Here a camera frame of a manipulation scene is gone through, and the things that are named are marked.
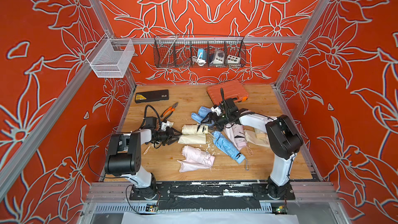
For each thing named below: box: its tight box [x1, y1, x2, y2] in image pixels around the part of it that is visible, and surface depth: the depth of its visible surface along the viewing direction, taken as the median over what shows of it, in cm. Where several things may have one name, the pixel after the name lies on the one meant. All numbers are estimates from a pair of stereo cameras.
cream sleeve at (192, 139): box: [177, 133, 207, 145], surface depth 90 cm
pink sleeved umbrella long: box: [176, 145, 216, 173], surface depth 82 cm
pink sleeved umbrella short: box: [223, 122, 248, 151], surface depth 91 cm
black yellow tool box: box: [134, 89, 169, 104], surface depth 113 cm
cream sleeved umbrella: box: [181, 123, 209, 135], surface depth 92 cm
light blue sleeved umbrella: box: [191, 106, 212, 124], surface depth 102 cm
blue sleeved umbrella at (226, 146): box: [211, 130, 246, 164], surface depth 86 cm
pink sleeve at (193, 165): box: [176, 159, 212, 173], surface depth 81 cm
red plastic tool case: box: [206, 79, 250, 106], surface depth 112 cm
